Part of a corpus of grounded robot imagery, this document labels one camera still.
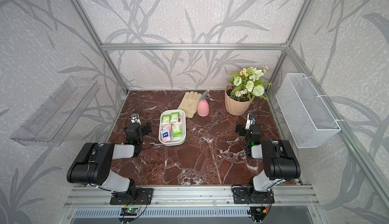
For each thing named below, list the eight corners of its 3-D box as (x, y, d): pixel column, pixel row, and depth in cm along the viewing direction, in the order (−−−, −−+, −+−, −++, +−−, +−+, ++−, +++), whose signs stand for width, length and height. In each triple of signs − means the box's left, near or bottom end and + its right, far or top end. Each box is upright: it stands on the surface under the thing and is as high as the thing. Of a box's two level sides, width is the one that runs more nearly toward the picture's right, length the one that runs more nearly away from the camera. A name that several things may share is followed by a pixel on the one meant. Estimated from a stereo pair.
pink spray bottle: (199, 115, 107) (198, 98, 93) (206, 106, 112) (207, 89, 98) (205, 118, 105) (205, 101, 91) (212, 109, 110) (213, 92, 96)
